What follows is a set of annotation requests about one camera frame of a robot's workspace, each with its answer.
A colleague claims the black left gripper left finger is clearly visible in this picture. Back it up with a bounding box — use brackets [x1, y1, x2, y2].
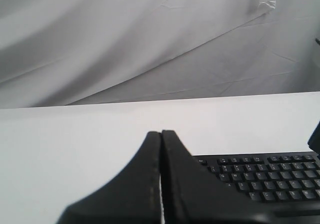
[57, 131, 162, 224]

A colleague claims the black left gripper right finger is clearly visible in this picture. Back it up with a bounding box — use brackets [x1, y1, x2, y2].
[161, 130, 320, 224]

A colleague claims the black acer keyboard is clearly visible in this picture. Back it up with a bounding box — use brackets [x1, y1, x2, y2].
[195, 151, 320, 210]

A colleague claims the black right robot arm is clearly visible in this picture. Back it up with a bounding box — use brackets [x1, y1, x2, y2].
[307, 122, 320, 154]

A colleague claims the grey backdrop cloth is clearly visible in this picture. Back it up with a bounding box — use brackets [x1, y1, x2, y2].
[0, 0, 320, 109]

